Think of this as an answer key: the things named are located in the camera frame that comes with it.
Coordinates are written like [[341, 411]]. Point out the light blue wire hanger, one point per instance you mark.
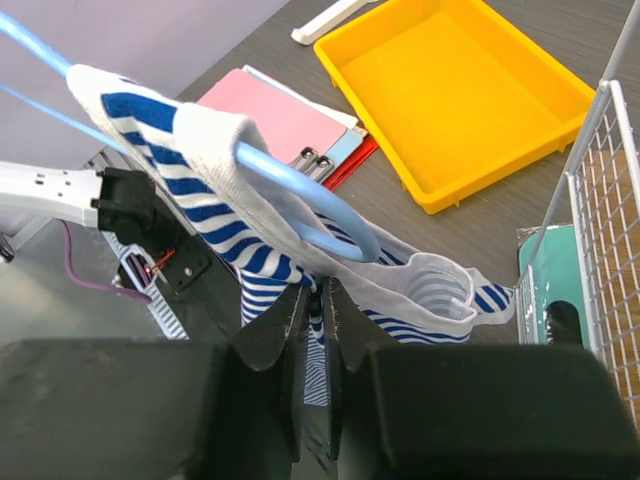
[[365, 247]]

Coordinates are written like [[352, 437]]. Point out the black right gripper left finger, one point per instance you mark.
[[140, 409]]

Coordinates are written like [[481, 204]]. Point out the white wire shelf rack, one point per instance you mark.
[[598, 194]]

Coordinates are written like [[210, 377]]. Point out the white slotted cable duct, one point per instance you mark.
[[137, 270]]

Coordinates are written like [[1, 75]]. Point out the pink clipboard with papers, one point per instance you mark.
[[325, 144]]

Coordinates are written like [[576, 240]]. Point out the metal clothes rack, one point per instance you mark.
[[327, 20]]

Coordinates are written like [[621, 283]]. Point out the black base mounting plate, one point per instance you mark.
[[200, 289]]

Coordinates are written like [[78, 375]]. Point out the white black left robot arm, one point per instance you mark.
[[112, 200]]

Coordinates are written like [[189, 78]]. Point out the blue white striped tank top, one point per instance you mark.
[[415, 297]]

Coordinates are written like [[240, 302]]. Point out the teal box with handle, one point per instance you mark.
[[550, 303]]

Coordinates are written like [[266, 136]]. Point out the yellow plastic tray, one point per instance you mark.
[[456, 96]]

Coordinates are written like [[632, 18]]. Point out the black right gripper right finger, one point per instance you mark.
[[402, 411]]

